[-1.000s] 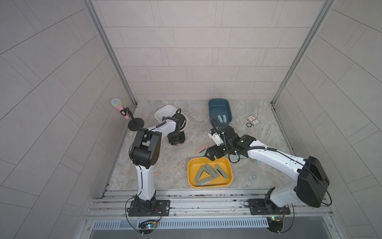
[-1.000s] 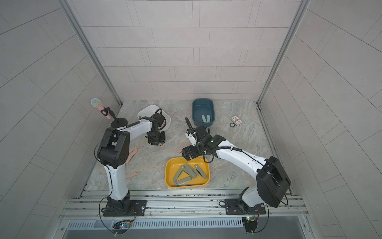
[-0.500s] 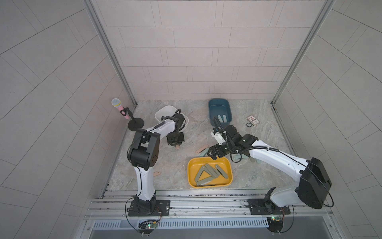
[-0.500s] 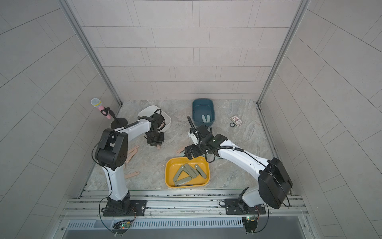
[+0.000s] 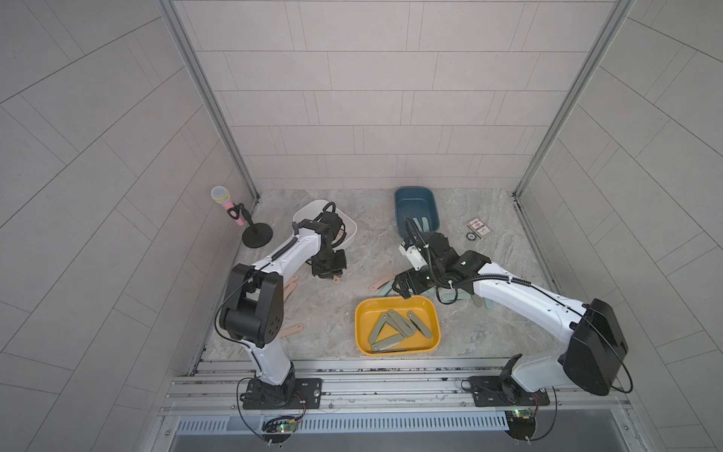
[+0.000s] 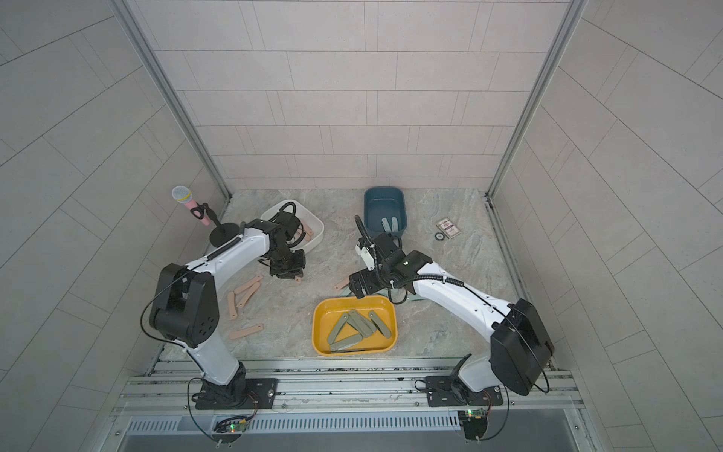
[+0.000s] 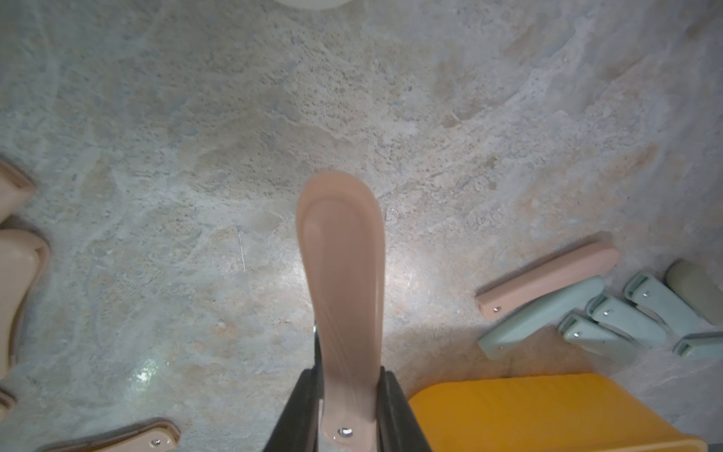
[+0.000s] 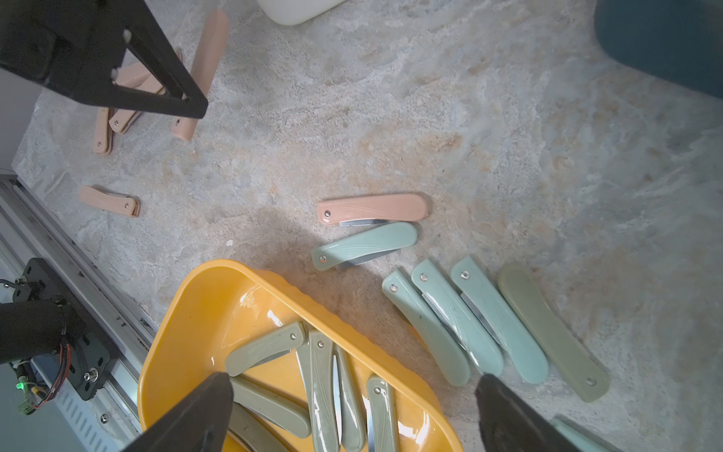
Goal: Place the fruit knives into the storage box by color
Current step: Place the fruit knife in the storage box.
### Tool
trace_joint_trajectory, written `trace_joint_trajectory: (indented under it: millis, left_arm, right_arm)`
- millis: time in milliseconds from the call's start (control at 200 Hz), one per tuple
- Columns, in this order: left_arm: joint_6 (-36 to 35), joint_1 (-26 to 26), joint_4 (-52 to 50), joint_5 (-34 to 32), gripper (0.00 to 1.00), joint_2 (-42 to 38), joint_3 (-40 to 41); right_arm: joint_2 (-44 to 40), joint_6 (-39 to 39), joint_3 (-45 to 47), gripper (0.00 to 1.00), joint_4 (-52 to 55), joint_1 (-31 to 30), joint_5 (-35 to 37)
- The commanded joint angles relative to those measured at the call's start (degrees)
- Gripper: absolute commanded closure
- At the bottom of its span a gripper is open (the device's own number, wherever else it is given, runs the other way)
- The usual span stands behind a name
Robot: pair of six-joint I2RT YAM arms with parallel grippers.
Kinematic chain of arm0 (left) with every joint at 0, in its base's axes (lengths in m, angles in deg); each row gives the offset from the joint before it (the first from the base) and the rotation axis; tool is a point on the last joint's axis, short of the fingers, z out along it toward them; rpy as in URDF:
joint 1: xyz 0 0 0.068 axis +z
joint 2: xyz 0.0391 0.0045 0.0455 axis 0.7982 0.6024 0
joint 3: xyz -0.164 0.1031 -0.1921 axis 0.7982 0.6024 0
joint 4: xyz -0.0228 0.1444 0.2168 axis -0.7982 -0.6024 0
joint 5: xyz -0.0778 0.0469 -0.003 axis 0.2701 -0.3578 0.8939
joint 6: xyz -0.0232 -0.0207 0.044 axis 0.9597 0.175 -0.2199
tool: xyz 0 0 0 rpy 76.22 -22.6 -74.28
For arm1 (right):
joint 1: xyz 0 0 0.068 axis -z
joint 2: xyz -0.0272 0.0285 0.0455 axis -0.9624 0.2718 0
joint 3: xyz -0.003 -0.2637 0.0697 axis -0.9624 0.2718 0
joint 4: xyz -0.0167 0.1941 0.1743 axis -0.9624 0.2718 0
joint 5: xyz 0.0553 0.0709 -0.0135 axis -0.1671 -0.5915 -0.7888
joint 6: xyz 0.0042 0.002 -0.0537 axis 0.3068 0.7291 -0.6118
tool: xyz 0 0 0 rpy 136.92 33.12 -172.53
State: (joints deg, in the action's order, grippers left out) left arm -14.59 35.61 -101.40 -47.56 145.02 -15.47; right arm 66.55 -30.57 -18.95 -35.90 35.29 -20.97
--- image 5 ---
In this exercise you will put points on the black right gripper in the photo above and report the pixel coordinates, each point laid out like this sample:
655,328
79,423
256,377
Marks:
414,286

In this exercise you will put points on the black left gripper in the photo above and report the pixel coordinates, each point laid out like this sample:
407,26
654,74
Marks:
337,269

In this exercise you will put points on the olive knife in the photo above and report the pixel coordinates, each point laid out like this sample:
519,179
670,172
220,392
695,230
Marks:
419,324
388,343
378,327
406,328

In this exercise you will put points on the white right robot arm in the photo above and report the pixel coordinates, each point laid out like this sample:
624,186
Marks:
590,344

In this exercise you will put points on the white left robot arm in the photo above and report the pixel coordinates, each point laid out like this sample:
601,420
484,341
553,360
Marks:
253,312

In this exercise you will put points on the white storage box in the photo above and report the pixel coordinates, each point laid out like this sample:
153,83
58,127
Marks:
310,211

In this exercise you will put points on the yellow storage box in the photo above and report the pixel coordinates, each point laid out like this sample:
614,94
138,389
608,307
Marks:
394,325

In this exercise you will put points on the dark teal storage box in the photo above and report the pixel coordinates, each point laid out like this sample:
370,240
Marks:
415,202

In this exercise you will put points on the pink folding knife left stack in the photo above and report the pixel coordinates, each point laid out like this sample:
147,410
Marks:
289,289

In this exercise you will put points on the pink folding knife centre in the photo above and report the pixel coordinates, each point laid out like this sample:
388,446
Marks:
380,283

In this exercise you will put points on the black microphone stand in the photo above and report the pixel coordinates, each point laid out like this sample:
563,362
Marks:
257,234

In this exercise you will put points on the pink folding knife front left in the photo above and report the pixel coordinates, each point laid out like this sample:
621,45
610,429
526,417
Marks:
291,330

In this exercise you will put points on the pink toy microphone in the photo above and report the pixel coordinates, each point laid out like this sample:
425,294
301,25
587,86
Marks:
222,196

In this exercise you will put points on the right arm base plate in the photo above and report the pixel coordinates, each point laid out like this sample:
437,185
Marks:
491,391

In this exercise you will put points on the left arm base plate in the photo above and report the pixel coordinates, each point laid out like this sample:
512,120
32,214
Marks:
293,394

